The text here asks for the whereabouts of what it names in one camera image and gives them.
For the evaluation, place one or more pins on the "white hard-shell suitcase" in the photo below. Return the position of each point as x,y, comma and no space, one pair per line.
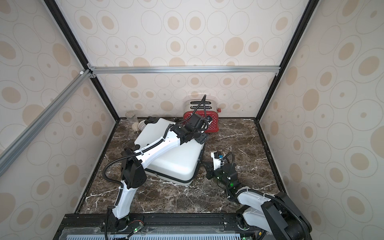
159,153

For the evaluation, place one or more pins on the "left diagonal aluminium bar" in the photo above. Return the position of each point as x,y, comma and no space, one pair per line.
25,138

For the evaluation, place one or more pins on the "red and chrome toaster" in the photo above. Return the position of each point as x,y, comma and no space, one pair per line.
208,110

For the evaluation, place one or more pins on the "white perforated strainer cup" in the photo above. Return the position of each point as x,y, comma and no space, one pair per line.
141,125

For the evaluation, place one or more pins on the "clear glass jar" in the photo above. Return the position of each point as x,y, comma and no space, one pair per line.
131,117

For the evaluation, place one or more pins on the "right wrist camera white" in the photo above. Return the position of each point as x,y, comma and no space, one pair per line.
217,160

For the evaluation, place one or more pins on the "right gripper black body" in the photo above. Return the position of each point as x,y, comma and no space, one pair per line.
210,169

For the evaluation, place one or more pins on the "horizontal aluminium frame bar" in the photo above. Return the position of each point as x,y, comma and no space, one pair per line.
185,70

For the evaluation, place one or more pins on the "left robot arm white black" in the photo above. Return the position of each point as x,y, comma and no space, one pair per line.
118,214

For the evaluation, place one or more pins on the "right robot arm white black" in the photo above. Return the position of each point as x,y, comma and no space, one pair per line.
264,207

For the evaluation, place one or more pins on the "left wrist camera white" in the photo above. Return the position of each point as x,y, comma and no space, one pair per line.
207,121

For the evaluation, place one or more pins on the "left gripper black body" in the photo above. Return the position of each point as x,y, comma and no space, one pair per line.
200,137

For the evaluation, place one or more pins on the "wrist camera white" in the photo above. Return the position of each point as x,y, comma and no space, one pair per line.
217,160
207,121

